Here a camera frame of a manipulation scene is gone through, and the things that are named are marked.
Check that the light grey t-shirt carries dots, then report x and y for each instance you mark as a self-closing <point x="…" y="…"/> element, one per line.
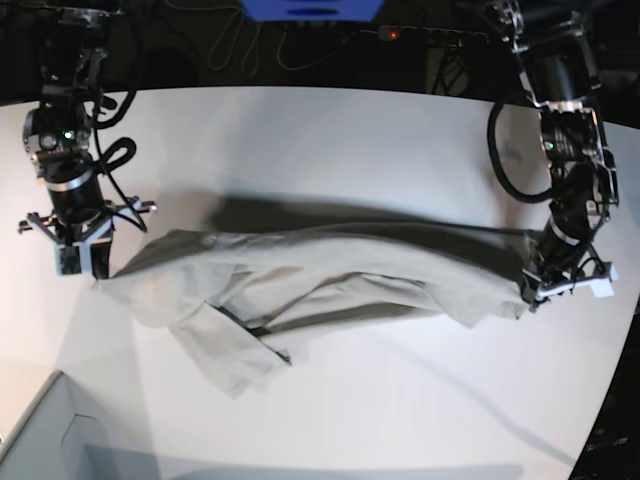
<point x="240" y="304"/>

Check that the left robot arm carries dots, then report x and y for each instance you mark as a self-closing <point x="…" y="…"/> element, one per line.
<point x="557" y="69"/>

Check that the blue box at top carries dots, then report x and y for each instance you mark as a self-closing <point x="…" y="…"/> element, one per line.
<point x="312" y="10"/>

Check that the grey bin at corner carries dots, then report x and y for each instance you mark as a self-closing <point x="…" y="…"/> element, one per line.
<point x="66" y="433"/>

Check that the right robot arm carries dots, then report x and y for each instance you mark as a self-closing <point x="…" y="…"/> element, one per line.
<point x="61" y="138"/>

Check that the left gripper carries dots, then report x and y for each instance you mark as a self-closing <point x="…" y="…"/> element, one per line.
<point x="540" y="281"/>

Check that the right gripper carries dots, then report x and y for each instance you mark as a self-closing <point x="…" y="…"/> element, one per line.
<point x="97" y="232"/>

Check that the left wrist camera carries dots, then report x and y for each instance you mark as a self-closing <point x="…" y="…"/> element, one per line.
<point x="604" y="287"/>

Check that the black power strip red light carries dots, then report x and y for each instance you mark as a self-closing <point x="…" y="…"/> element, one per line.
<point x="432" y="37"/>

